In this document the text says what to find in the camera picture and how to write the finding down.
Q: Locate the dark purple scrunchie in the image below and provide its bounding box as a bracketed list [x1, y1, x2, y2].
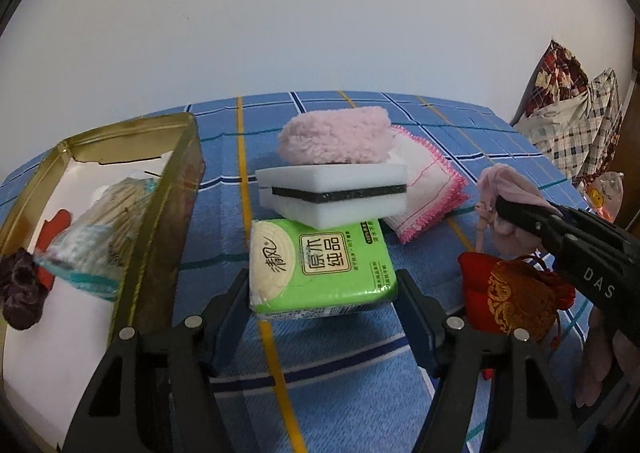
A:
[0, 248, 51, 331]

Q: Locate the gold metal tin box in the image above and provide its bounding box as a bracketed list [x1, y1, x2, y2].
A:
[0, 112, 206, 453]

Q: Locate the red floral cloth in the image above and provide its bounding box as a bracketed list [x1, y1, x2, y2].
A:
[510, 39, 591, 129]

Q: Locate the red brocade pouch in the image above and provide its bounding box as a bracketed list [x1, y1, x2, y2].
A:
[457, 252, 577, 351]

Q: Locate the pink drawstring pouch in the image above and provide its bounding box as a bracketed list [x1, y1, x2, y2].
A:
[475, 166, 556, 259]

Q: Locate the white sponge with black layer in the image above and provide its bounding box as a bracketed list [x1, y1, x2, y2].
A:
[255, 162, 408, 230]

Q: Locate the cotton swab pack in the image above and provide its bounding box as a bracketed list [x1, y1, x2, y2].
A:
[35, 177, 161, 303]

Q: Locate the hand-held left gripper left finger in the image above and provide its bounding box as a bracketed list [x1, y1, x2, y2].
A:
[62, 269, 251, 453]

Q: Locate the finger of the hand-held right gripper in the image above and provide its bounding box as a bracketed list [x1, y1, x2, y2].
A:
[547, 203, 626, 239]
[494, 195, 568, 259]

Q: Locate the pink fluffy towel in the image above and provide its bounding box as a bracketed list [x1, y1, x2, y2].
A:
[278, 106, 393, 166]

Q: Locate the white cloth with pink edging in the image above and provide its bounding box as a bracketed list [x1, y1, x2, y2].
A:
[382, 126, 468, 244]

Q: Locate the blue plaid tablecloth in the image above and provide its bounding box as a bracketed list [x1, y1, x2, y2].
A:
[0, 91, 626, 453]

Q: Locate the plaid cloth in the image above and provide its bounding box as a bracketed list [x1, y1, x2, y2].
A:
[515, 68, 626, 184]

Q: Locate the green tissue pack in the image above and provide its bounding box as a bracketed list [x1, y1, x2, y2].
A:
[248, 218, 399, 321]

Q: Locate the person's right hand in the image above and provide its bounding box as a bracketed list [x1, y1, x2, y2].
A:
[574, 308, 628, 409]

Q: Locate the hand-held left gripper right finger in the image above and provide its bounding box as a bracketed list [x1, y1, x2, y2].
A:
[395, 269, 583, 453]

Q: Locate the plastic bag with cartoon print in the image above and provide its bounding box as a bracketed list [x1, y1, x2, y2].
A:
[582, 170, 626, 224]

